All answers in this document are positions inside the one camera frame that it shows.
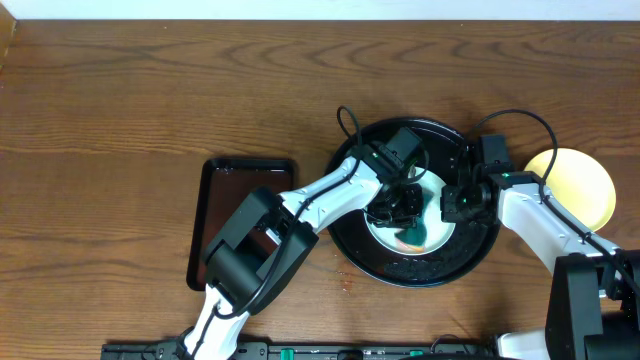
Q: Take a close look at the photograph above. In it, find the green yellow sponge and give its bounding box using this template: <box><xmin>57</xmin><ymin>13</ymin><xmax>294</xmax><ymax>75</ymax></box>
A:
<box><xmin>396</xmin><ymin>223</ymin><xmax>428</xmax><ymax>248</ymax></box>

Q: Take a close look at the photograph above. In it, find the light blue plate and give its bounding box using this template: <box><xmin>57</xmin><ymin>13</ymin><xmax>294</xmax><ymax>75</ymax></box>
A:
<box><xmin>365</xmin><ymin>171</ymin><xmax>455</xmax><ymax>256</ymax></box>

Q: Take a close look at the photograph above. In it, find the yellow plate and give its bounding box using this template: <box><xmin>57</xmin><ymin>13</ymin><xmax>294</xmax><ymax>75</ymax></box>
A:
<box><xmin>546</xmin><ymin>148</ymin><xmax>617</xmax><ymax>231</ymax></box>

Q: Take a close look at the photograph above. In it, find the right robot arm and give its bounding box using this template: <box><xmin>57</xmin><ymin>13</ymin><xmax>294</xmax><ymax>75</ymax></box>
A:
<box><xmin>440</xmin><ymin>135</ymin><xmax>639</xmax><ymax>360</ymax></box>

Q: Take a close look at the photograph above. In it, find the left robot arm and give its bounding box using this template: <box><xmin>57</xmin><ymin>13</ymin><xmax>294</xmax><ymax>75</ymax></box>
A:
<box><xmin>175</xmin><ymin>127</ymin><xmax>429</xmax><ymax>359</ymax></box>

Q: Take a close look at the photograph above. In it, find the round black tray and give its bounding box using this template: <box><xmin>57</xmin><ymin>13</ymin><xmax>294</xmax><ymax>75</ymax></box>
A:
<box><xmin>328</xmin><ymin>117</ymin><xmax>500</xmax><ymax>288</ymax></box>

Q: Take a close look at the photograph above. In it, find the rectangular dark brown tray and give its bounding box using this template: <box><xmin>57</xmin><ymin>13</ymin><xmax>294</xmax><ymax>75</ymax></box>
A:
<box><xmin>186</xmin><ymin>157</ymin><xmax>297</xmax><ymax>292</ymax></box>

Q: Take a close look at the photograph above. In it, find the right black cable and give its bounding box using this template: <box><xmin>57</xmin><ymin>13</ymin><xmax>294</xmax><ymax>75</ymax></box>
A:
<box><xmin>467</xmin><ymin>108</ymin><xmax>640</xmax><ymax>296</ymax></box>

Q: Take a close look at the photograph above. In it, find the black cable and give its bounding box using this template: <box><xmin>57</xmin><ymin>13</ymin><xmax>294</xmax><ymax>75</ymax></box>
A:
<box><xmin>189</xmin><ymin>105</ymin><xmax>364</xmax><ymax>360</ymax></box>
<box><xmin>467</xmin><ymin>108</ymin><xmax>640</xmax><ymax>296</ymax></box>

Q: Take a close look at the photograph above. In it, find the left black cable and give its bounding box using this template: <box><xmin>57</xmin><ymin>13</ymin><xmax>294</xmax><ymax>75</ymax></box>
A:
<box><xmin>189</xmin><ymin>105</ymin><xmax>364</xmax><ymax>360</ymax></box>

